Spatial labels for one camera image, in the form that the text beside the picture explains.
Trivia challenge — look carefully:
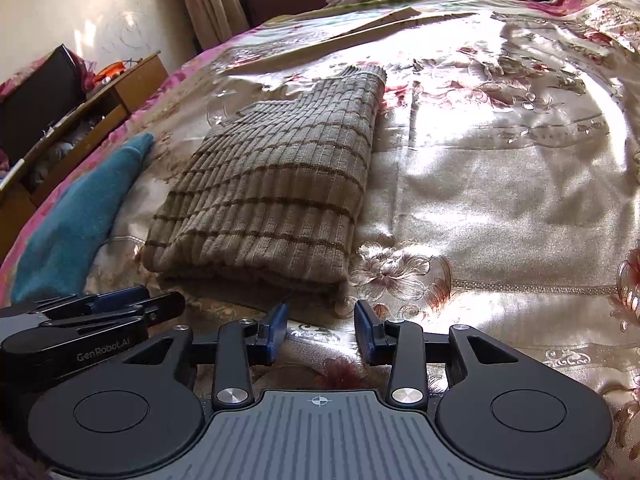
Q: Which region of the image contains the floral satin bedspread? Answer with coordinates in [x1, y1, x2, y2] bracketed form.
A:
[0, 0, 640, 480]

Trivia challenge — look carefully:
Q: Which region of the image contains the beige curtain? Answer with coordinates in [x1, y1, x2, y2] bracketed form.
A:
[170, 0, 252, 54]

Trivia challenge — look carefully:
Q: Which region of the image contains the orange tool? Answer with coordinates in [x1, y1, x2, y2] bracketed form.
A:
[93, 60, 127, 87]

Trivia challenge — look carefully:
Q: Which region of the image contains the black monitor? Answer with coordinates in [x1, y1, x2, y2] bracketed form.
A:
[0, 43, 89, 162]

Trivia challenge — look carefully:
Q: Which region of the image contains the wooden desk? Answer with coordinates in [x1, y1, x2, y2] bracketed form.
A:
[0, 50, 170, 257]

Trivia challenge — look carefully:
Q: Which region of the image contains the teal fleece cloth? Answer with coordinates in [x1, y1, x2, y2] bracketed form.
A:
[10, 132, 157, 306]

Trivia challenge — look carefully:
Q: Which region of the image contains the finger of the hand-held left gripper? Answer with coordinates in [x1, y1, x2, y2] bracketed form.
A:
[30, 285, 150, 319]
[41, 291, 187, 334]

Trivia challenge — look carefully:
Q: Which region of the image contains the beige striped ribbed sweater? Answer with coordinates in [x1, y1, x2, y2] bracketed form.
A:
[141, 64, 389, 307]

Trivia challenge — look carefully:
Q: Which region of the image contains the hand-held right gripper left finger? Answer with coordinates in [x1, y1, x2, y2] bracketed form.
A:
[120, 301, 292, 409]

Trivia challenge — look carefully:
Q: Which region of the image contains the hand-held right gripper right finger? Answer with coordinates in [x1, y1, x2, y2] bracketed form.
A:
[354, 300, 519, 407]

